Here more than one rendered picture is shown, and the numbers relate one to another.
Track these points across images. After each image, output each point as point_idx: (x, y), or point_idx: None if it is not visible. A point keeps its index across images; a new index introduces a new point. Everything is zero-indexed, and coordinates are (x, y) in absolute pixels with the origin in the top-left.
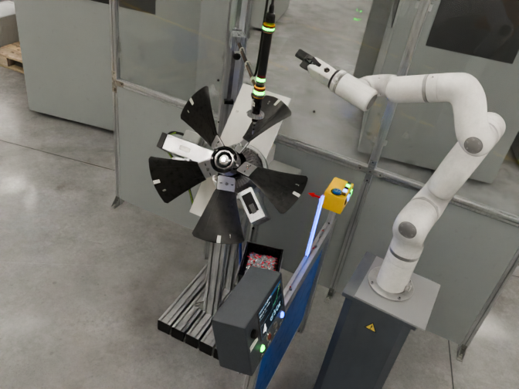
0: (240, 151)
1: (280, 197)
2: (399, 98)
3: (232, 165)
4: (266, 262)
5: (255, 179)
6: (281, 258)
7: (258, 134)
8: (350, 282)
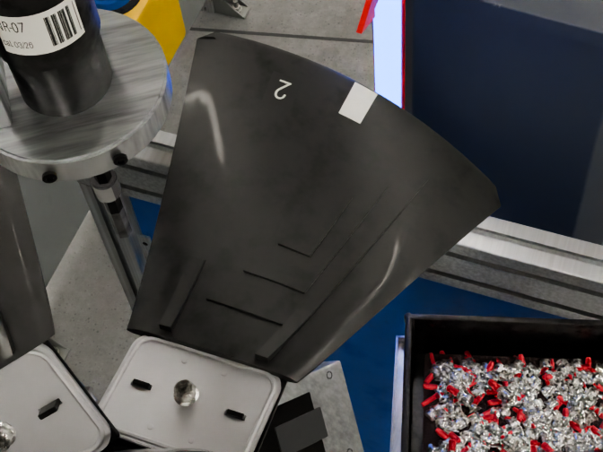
0: (106, 426)
1: (413, 186)
2: None
3: None
4: (476, 398)
5: (309, 334)
6: (481, 316)
7: (21, 225)
8: (599, 25)
